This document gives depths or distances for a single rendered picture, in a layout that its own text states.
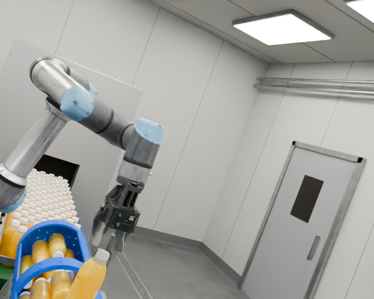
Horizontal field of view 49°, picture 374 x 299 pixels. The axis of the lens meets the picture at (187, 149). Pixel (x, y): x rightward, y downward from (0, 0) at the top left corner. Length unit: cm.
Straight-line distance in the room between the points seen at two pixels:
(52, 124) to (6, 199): 29
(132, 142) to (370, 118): 437
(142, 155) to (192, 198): 586
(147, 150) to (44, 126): 52
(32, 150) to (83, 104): 49
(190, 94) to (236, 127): 101
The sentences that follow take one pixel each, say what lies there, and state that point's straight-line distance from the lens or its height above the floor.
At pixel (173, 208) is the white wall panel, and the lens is 673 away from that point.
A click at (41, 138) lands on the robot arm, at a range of 141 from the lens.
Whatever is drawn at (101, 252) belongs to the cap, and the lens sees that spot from 108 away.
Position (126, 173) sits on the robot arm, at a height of 162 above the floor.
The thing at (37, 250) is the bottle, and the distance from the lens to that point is 176.
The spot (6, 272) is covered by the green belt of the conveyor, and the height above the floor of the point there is 90.
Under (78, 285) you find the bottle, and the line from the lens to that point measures 109.
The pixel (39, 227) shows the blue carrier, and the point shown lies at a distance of 179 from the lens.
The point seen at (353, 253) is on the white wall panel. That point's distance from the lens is 483.
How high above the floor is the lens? 175
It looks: 2 degrees down
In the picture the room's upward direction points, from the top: 20 degrees clockwise
